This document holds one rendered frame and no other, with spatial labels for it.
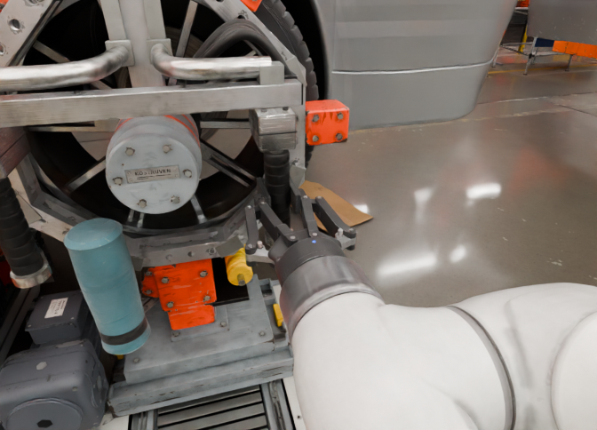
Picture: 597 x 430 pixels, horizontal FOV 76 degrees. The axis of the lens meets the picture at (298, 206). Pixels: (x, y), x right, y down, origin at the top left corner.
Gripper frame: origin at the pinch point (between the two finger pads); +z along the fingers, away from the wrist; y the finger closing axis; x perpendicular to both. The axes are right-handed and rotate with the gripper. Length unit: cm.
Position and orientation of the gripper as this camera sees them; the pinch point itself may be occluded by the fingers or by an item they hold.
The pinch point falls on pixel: (277, 194)
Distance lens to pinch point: 55.1
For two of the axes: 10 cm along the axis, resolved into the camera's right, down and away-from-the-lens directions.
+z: -2.6, -4.8, 8.4
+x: 0.0, -8.7, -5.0
